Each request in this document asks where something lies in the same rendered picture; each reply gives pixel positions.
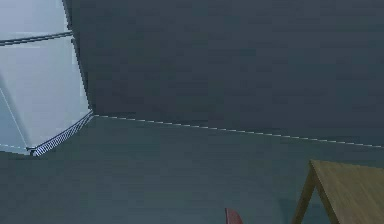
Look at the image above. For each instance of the light wooden table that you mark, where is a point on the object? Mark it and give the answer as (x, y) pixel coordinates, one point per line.
(353, 190)

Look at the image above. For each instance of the red chair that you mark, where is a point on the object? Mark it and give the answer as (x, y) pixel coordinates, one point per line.
(232, 217)

